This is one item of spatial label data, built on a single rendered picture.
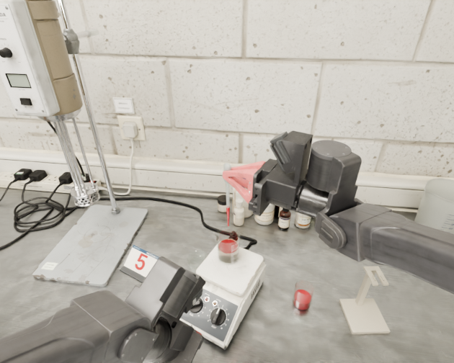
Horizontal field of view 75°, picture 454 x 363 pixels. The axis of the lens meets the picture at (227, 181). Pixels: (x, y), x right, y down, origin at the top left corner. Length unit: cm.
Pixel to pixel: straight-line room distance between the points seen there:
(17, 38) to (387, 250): 66
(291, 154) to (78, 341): 35
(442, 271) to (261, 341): 41
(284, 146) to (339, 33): 50
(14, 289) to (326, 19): 102
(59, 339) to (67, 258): 60
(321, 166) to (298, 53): 50
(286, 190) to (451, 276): 23
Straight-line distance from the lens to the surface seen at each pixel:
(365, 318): 77
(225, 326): 66
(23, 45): 66
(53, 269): 90
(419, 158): 109
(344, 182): 45
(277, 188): 48
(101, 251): 90
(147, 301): 42
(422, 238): 40
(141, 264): 82
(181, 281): 43
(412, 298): 87
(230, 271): 68
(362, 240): 43
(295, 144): 45
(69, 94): 72
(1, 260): 102
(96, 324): 35
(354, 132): 99
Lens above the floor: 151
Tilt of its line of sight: 33 degrees down
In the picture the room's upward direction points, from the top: straight up
